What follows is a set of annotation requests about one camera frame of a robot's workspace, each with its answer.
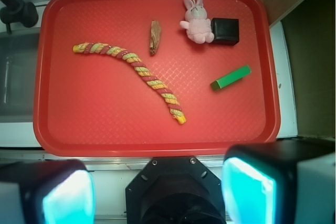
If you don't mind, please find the pink plush bunny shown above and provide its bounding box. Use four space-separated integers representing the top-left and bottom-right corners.
180 0 214 44

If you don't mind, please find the black cube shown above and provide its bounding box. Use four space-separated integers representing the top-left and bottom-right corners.
211 18 240 46

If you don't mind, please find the red yellow twisted rope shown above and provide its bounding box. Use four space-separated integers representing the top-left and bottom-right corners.
72 41 188 125

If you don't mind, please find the green rectangular block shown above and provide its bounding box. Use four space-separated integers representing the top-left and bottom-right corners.
210 65 251 91

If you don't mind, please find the stainless steel sink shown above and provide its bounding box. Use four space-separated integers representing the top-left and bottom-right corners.
1 28 40 123

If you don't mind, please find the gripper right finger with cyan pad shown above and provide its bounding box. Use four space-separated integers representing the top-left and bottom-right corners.
222 138 335 223

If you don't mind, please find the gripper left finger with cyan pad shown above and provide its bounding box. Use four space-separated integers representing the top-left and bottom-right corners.
1 159 95 223

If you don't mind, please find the brown wood piece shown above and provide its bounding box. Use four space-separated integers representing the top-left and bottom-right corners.
149 20 162 56

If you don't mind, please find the red plastic tray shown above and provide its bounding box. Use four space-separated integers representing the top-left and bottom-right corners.
33 0 280 157

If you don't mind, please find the black octagonal mount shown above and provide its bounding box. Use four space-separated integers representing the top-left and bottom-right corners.
125 156 226 223

